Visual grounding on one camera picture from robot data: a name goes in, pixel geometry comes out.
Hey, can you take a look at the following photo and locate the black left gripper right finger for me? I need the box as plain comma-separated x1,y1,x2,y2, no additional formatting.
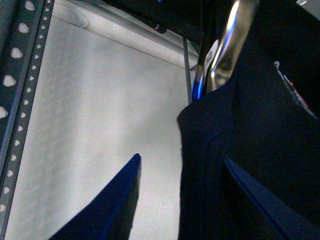
225,158,320,240

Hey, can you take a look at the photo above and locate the shiny chrome rack pole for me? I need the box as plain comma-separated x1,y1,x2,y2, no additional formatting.
191,0,259,102

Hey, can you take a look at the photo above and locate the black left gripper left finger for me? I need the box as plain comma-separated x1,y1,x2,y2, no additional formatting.
51,153,141,240

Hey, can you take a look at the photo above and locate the black printed t-shirt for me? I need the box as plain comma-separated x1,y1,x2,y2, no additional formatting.
177,0,320,240

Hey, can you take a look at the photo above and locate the perforated dark metal upright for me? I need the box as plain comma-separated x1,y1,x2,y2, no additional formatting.
0,0,55,240

